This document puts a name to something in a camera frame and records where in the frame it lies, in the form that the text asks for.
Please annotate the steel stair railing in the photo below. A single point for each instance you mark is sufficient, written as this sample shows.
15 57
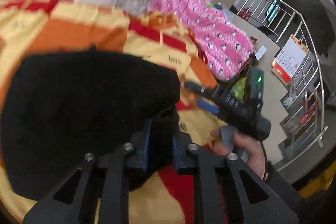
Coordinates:
305 98

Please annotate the black knit pants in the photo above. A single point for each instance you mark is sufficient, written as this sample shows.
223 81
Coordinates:
60 106

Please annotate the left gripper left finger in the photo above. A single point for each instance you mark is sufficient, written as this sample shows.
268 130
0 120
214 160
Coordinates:
97 191

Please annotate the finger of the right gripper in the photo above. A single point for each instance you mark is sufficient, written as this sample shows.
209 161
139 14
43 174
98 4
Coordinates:
199 89
208 107

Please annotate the pink penguin blanket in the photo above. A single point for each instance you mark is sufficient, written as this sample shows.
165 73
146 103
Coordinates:
226 47

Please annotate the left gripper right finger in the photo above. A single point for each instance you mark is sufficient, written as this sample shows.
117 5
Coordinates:
225 189

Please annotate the wall calendar on railing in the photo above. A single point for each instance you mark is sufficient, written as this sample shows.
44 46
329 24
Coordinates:
289 59

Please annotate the green patterned cloth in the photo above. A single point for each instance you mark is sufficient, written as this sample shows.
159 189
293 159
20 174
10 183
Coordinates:
238 88

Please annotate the red orange love blanket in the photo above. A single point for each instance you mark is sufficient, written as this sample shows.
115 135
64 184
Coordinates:
40 26

